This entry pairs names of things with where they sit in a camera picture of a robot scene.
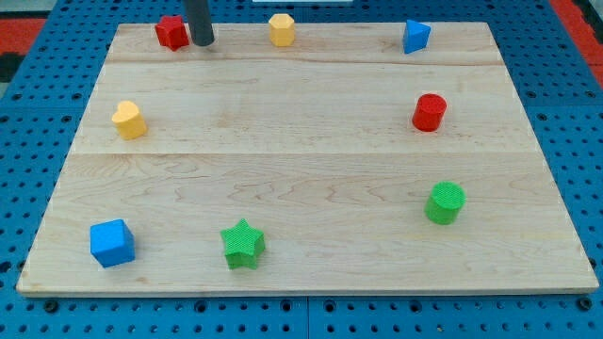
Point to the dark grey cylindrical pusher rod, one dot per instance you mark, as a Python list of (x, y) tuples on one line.
[(199, 22)]

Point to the yellow hexagon block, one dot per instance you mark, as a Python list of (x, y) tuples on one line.
[(281, 30)]

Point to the blue triangle block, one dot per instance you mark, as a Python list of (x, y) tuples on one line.
[(415, 36)]

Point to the red star block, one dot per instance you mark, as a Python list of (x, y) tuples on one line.
[(171, 32)]

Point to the yellow heart block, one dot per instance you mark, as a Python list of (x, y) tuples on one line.
[(129, 121)]

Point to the light wooden board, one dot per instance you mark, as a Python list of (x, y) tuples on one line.
[(314, 145)]

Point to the green star block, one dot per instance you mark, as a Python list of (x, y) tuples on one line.
[(243, 245)]

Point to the blue cube block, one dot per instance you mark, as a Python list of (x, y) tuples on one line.
[(112, 243)]

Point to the red cylinder block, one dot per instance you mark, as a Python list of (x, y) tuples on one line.
[(429, 112)]

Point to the green cylinder block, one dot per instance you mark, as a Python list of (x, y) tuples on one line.
[(445, 202)]

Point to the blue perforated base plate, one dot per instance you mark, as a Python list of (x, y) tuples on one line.
[(46, 98)]

